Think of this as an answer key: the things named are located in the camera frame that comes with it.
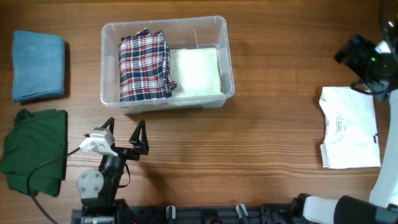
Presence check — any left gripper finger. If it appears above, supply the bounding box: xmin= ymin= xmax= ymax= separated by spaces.
xmin=129 ymin=119 xmax=149 ymax=155
xmin=101 ymin=117 xmax=115 ymax=134

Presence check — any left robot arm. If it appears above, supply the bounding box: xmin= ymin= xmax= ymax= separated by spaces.
xmin=71 ymin=117 xmax=149 ymax=224

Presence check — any clear plastic storage bin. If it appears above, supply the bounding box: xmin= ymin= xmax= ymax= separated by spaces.
xmin=100 ymin=16 xmax=235 ymax=114

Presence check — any plaid flannel shirt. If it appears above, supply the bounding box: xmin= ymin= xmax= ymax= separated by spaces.
xmin=118 ymin=28 xmax=177 ymax=102

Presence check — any cream folded cloth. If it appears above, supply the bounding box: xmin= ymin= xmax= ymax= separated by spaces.
xmin=170 ymin=48 xmax=222 ymax=98

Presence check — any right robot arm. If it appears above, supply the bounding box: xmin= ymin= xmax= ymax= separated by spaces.
xmin=298 ymin=35 xmax=397 ymax=223

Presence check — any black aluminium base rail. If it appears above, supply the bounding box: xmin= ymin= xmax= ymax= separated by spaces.
xmin=70 ymin=202 xmax=299 ymax=224

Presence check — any green folded garment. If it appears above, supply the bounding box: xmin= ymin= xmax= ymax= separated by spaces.
xmin=1 ymin=109 xmax=68 ymax=195

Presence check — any blue folded towel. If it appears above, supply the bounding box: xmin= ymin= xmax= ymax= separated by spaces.
xmin=12 ymin=30 xmax=65 ymax=103

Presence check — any white t-shirt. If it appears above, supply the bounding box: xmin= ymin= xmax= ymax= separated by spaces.
xmin=319 ymin=86 xmax=381 ymax=169

